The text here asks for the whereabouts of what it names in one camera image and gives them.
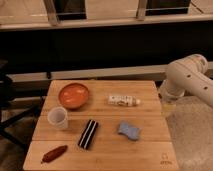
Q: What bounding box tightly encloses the red sausage toy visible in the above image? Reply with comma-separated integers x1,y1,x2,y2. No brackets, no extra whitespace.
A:
41,145,68,163

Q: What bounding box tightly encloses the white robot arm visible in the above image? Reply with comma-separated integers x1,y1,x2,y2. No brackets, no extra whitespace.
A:
158,54,213,118

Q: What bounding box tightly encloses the black chair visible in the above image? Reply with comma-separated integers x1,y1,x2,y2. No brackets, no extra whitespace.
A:
0,59,41,150

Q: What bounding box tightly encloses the white plastic cup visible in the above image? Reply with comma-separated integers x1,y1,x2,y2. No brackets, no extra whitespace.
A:
47,107,68,130

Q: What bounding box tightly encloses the orange bowl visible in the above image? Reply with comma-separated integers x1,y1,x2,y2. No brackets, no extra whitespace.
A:
58,83,89,109

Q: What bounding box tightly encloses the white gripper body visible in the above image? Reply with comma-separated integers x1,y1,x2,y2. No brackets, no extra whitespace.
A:
158,79,185,118

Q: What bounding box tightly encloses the white labelled bottle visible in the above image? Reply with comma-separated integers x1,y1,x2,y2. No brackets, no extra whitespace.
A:
108,95,140,107

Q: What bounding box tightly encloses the black white striped eraser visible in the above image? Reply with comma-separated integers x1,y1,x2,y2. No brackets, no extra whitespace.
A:
78,120,99,150

